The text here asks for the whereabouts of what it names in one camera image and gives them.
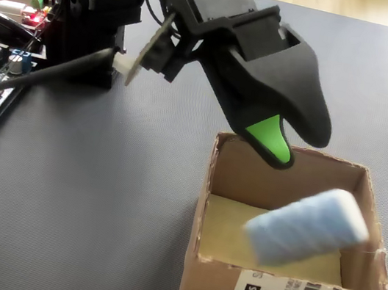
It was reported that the yellow sheet lining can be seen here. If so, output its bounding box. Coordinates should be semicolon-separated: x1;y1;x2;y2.
196;193;354;288

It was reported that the black curved band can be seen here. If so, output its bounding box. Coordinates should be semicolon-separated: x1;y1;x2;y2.
0;7;42;49

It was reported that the thin black servo wire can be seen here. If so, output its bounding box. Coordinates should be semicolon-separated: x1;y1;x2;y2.
135;0;184;38

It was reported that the thick black USB cable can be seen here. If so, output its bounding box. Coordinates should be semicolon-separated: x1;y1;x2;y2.
0;29;137;134

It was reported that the light blue yarn block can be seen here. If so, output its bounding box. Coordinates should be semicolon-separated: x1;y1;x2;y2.
237;173;377;283

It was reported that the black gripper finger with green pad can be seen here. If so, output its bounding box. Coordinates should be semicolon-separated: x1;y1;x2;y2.
184;41;312;173
214;12;349;151

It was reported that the black textured mat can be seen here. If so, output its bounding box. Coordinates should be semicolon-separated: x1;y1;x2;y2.
0;0;388;290

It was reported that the white USB cable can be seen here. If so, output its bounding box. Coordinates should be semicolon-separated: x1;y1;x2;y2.
0;0;29;16

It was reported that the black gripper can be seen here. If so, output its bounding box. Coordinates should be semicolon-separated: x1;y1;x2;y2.
148;0;290;60

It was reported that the motor driver board red LED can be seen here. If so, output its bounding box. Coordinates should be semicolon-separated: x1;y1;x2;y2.
18;0;56;32

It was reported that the camera circuit board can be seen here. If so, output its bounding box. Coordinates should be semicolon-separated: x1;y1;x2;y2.
123;4;195;97

